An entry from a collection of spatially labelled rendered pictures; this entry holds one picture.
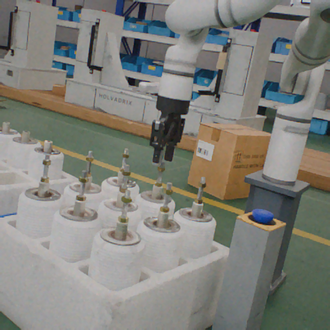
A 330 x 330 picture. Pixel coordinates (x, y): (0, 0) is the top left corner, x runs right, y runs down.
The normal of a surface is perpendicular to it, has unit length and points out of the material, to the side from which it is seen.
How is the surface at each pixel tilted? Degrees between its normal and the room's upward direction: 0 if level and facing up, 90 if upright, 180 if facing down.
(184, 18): 94
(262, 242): 90
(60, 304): 90
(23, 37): 90
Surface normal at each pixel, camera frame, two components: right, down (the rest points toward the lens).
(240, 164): 0.63, 0.29
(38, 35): 0.84, 0.26
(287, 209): 0.22, 0.27
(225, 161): -0.77, 0.02
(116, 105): -0.52, 0.11
